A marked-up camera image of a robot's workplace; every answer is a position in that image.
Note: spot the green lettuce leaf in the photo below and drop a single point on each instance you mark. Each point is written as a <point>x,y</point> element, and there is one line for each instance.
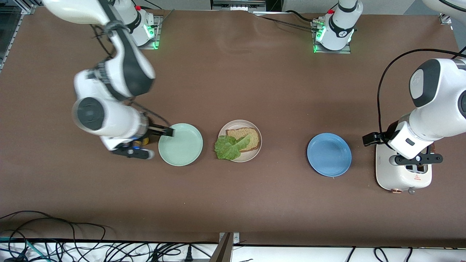
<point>229,148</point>

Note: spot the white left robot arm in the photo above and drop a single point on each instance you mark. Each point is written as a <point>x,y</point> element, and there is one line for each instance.
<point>440,102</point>

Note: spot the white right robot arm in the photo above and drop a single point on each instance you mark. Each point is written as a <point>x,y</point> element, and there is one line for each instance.
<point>116,123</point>

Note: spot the mint green plate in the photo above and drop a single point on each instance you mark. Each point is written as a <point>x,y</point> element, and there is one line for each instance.
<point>182,147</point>

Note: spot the blue plate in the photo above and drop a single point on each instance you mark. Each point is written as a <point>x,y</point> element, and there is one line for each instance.
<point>329,154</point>

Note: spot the beige plate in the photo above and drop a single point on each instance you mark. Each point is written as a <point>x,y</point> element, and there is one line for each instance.
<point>222,129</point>

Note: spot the yellow mustard squeeze bottle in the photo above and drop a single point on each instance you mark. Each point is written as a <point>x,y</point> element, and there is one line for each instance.
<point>145,141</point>

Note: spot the white toaster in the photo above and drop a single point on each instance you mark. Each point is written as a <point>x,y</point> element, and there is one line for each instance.
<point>400,180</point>

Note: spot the thin metal rod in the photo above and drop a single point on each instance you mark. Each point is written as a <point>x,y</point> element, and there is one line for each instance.
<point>165,17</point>

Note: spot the black power plug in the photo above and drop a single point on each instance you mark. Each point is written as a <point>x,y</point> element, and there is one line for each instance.
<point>188,254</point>

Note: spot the aluminium extrusion bar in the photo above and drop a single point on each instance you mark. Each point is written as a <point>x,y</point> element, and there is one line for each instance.
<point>222,251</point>

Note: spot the aluminium frame rail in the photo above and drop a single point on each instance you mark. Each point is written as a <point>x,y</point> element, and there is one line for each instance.
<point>29,9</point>
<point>445,20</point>

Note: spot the small metal bracket plate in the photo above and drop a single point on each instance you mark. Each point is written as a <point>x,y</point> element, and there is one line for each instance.
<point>236,238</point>

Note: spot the metal frame bracket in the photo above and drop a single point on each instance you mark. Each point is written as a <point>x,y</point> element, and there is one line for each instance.
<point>238,5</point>

